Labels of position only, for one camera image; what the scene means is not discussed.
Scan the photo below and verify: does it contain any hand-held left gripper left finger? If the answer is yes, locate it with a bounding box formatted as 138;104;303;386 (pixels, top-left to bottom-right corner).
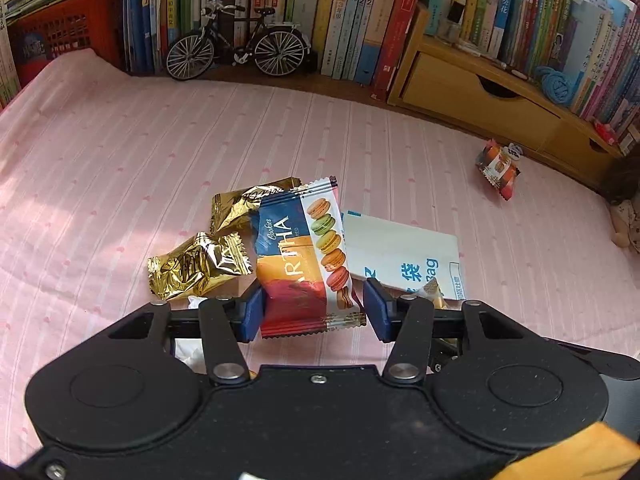
107;285;266;386

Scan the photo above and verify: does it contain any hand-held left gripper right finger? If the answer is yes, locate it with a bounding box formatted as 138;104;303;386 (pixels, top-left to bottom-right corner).
362;277;526;386

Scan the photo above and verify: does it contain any large macaron cookie packet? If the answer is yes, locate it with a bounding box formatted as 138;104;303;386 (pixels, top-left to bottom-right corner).
248;176;368;339

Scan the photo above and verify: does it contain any gold foil snack packet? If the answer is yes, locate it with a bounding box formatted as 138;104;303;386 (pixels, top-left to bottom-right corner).
209;176;302;236
147;231;254;302

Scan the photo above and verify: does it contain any small macaron cookie packet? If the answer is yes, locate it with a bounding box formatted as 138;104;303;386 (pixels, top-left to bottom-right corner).
475;139;521;202

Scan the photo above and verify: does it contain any row of tall books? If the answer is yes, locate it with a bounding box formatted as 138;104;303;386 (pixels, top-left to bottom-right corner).
122;0;431;101

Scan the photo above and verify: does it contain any row of thin books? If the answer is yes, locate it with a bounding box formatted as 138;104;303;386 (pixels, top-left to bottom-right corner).
0;0;21;111

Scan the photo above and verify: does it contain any small gold wrapper scrap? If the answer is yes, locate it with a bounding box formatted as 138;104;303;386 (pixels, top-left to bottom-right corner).
419;279;461;311

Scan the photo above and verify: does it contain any white and blue plastic bag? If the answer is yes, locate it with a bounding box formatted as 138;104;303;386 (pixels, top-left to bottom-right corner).
341;210;466;301

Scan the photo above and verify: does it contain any white tissue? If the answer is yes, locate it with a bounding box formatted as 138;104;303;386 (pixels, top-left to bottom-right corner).
172;297;211;376

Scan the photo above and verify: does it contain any long-haired doll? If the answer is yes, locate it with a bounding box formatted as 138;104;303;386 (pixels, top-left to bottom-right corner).
600;157;640;253

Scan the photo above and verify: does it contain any pink striped bed sheet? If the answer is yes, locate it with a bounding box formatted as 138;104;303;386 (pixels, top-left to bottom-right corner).
0;49;640;466

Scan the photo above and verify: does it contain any wooden drawer shelf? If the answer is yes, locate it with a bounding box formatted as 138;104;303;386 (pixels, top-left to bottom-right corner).
387;2;626;191

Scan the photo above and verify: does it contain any small red toy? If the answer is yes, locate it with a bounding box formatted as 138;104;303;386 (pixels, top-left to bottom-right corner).
592;120;621;143

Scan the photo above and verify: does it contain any toy bicycle model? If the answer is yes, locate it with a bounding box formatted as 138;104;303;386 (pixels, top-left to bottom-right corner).
166;0;312;81

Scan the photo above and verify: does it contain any blue yarn coil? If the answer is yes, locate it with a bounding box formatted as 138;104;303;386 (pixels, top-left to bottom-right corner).
534;64;581;108

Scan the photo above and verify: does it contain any small dark bottle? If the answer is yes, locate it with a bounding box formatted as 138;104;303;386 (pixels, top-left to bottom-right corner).
440;0;468;41

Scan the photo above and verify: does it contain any red plastic crate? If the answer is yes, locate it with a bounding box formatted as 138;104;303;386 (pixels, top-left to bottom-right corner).
7;0;126;73

